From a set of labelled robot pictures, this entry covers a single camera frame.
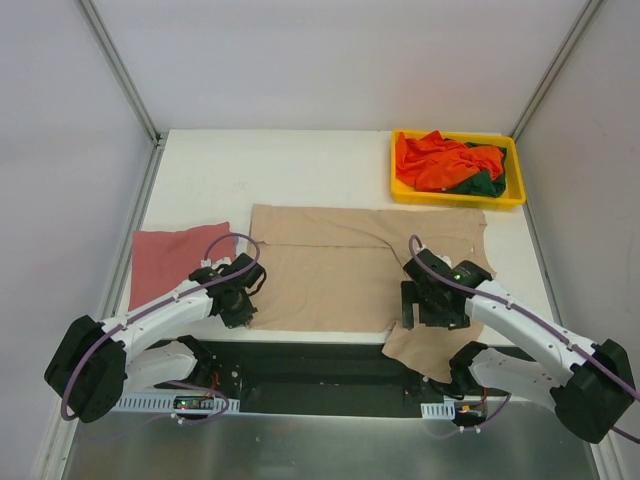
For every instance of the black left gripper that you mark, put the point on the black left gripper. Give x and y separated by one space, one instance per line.
239 316

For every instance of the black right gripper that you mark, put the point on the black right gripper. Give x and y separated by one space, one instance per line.
431 315

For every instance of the beige t shirt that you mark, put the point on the beige t shirt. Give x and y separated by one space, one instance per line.
340 270

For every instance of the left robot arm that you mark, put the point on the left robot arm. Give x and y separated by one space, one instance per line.
97 362

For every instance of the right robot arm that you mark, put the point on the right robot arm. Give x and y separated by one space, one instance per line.
587 385

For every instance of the folded red t shirt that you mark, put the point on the folded red t shirt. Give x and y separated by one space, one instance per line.
161 260

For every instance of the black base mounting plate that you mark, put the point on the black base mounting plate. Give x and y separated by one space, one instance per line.
317 379

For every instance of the green t shirt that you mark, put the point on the green t shirt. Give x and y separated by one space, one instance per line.
470 168

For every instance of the orange t shirt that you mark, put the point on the orange t shirt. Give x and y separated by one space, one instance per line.
434 163

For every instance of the yellow plastic bin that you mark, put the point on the yellow plastic bin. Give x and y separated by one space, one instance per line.
513 196

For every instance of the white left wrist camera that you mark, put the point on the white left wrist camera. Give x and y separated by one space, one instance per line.
216 263

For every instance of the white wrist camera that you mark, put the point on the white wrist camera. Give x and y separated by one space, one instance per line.
433 260
216 263

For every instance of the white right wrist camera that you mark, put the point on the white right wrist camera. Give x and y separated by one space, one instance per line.
433 260

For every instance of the right perforated cable tray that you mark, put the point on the right perforated cable tray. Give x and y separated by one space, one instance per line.
438 411

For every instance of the perforated cable tray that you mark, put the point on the perforated cable tray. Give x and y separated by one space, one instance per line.
438 411
175 403

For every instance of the aluminium frame rail left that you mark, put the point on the aluminium frame rail left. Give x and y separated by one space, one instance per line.
117 271

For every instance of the left perforated cable tray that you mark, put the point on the left perforated cable tray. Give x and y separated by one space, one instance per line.
175 403

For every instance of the aluminium frame post left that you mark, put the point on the aluminium frame post left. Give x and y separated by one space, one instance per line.
109 50

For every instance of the aluminium frame post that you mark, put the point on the aluminium frame post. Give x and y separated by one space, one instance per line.
575 34
109 50

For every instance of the aluminium frame post right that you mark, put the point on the aluminium frame post right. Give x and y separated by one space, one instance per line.
575 34

